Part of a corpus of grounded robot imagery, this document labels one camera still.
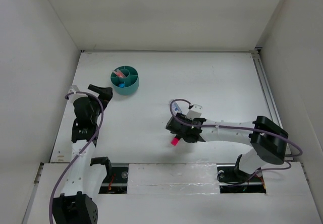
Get teal round divided container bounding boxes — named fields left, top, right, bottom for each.
left=110, top=66, right=139, bottom=96

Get clear blue glue bottle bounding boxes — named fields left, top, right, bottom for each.
left=169, top=99, right=186, bottom=116

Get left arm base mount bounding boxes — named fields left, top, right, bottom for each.
left=99, top=157, right=129, bottom=194

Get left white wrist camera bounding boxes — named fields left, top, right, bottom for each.
left=67, top=85, right=80, bottom=104

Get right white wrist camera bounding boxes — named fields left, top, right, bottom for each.
left=186, top=104, right=202, bottom=120

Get pink black highlighter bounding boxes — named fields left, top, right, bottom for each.
left=171, top=137, right=180, bottom=146

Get aluminium rail right side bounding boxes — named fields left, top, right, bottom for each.
left=252, top=47, right=293, bottom=156

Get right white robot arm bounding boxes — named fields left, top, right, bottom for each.
left=166, top=114, right=288, bottom=181

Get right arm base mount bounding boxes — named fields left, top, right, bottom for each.
left=217, top=154, right=266, bottom=194

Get pink pen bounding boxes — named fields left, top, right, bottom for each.
left=113, top=69, right=129, bottom=78

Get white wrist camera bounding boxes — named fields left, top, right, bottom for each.
left=67, top=85, right=80, bottom=104
left=186, top=104, right=202, bottom=120

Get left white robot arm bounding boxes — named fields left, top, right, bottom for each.
left=48, top=84, right=113, bottom=223

